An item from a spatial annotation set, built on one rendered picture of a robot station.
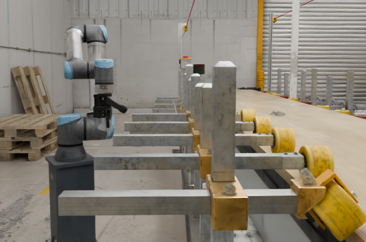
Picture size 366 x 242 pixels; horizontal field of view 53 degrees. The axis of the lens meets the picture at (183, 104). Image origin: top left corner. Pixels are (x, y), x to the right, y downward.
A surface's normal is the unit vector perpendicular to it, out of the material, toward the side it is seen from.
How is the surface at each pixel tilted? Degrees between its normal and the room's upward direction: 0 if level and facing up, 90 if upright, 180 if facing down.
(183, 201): 90
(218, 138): 90
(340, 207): 71
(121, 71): 90
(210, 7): 90
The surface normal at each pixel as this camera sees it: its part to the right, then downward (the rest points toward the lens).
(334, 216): -0.19, -0.17
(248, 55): 0.03, 0.10
